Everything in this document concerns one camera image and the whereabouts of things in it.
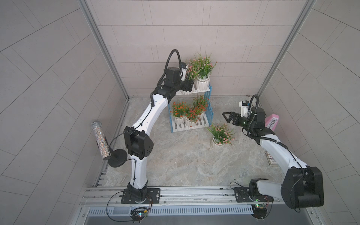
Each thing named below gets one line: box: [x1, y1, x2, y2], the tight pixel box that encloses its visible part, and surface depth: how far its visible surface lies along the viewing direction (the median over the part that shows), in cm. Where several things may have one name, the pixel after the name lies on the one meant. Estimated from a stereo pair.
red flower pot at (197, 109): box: [187, 94, 210, 124], surface depth 91 cm
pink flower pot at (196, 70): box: [187, 56, 206, 89], surface depth 76 cm
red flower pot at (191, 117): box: [185, 105, 202, 128], surface depth 88 cm
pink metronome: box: [264, 114, 279, 132], surface depth 85 cm
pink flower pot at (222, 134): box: [206, 123, 236, 146], surface depth 83 cm
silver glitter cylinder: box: [90, 120, 112, 161], surface depth 69 cm
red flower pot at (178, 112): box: [169, 101, 189, 125], surface depth 93 cm
